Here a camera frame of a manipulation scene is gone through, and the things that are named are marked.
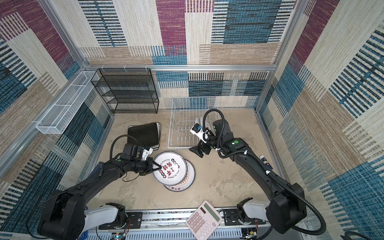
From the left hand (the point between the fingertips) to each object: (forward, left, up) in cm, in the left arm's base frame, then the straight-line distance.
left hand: (161, 165), depth 82 cm
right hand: (+7, -19, +12) cm, 23 cm away
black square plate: (+25, +14, -6) cm, 29 cm away
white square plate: (+16, +6, -6) cm, 18 cm away
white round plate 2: (+24, -20, +9) cm, 32 cm away
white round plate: (-5, -15, -9) cm, 18 cm away
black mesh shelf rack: (+54, +29, +8) cm, 62 cm away
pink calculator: (-25, -22, -7) cm, 34 cm away
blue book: (+2, +40, -9) cm, 41 cm away
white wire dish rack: (+45, -13, -6) cm, 47 cm away
